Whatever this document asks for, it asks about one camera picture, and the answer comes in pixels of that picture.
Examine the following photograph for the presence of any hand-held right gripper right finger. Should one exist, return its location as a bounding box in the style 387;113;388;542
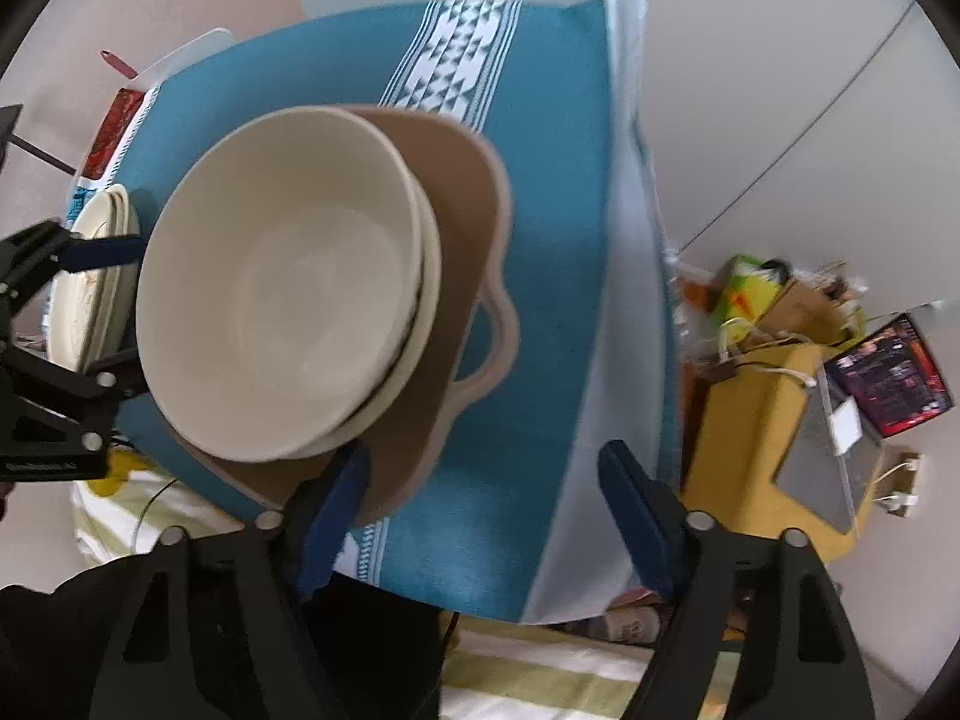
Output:
598;439;877;720

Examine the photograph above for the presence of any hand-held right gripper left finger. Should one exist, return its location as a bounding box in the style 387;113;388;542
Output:
90;441;371;720

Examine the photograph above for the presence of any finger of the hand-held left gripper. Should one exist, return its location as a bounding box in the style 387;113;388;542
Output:
0;349;149;452
0;219;145;323

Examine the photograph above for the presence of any wide cream bowl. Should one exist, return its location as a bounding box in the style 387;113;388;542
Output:
135;108;426;464

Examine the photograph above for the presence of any brown plate with handles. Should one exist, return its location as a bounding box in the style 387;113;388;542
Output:
166;103;521;530

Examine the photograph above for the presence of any white printed cup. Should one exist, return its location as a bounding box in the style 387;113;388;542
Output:
591;604;667;647

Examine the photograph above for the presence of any black clothes rack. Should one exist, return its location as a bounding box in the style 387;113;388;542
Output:
6;133;77;175

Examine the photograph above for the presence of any red patterned box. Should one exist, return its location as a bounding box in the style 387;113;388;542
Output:
81;88;148;182

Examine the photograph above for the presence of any person's dark clothing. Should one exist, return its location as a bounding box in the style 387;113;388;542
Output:
0;562;445;720

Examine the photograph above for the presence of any striped green white blanket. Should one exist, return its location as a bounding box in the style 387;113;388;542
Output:
71;454;755;720

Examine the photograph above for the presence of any white charger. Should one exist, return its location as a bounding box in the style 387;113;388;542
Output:
829;403;865;452

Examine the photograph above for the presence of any green yellow box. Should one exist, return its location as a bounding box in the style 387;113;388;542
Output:
711;255;782;332

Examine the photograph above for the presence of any cardboard box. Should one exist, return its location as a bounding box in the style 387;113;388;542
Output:
757;276;865;350

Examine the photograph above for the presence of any red black box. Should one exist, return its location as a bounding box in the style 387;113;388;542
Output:
823;313;955;440

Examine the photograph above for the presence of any teal tablecloth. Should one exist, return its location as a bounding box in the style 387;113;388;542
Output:
71;0;685;627

